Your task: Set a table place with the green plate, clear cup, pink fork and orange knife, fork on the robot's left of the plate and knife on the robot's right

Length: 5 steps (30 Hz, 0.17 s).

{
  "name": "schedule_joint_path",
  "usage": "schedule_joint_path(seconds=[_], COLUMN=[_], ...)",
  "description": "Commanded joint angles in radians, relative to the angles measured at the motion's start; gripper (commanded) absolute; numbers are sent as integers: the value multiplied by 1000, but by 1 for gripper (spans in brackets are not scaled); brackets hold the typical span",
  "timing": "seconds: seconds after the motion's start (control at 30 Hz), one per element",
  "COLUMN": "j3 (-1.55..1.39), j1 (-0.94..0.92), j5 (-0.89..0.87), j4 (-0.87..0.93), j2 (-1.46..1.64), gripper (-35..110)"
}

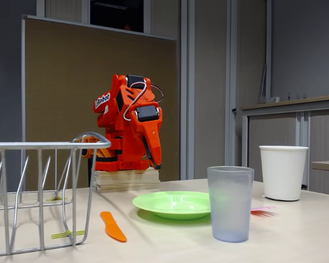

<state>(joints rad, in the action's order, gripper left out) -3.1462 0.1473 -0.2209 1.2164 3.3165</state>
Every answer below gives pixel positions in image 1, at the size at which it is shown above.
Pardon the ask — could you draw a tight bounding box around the green plastic plate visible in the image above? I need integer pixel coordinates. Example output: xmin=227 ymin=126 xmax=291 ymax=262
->
xmin=132 ymin=191 xmax=211 ymax=220

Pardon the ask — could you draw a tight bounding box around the orange plastic knife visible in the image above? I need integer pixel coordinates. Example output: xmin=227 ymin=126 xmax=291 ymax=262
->
xmin=100 ymin=210 xmax=128 ymax=243

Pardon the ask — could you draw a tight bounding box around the translucent plastic tumbler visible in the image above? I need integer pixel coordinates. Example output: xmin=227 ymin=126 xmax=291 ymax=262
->
xmin=207 ymin=165 xmax=255 ymax=243

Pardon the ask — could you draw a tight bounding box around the pink plastic fork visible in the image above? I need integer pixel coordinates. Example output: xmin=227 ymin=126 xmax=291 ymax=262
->
xmin=251 ymin=205 xmax=277 ymax=218

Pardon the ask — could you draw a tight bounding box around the plywood base block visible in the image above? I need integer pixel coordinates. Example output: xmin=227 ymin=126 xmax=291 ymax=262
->
xmin=93 ymin=166 xmax=161 ymax=194

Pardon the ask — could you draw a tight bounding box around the orange table clamp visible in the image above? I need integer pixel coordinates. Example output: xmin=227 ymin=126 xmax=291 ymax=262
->
xmin=72 ymin=135 xmax=117 ymax=162

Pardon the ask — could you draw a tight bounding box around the brown partition board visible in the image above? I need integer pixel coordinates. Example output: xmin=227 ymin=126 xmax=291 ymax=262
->
xmin=21 ymin=14 xmax=180 ymax=190

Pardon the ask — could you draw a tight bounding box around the dark glass window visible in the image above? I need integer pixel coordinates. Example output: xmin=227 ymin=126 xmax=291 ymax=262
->
xmin=89 ymin=0 xmax=145 ymax=33

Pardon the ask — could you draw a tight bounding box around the leaning grey strip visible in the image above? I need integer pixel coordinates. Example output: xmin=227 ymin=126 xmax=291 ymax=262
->
xmin=259 ymin=64 xmax=268 ymax=104

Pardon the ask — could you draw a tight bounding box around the white paper cup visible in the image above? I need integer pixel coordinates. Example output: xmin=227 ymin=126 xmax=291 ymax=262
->
xmin=258 ymin=145 xmax=309 ymax=202

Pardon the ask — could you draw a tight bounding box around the grey shutter cabinet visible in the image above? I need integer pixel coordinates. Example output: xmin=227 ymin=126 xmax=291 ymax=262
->
xmin=241 ymin=94 xmax=329 ymax=197

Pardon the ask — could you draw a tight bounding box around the grey side desk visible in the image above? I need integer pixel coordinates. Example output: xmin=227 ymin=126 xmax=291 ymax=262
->
xmin=311 ymin=160 xmax=329 ymax=197

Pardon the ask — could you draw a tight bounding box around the white red servo cable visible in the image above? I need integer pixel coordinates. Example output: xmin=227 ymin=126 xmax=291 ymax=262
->
xmin=122 ymin=81 xmax=165 ymax=122

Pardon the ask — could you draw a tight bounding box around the metal wire dish rack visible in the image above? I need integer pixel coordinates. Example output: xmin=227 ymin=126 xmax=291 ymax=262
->
xmin=0 ymin=131 xmax=112 ymax=258

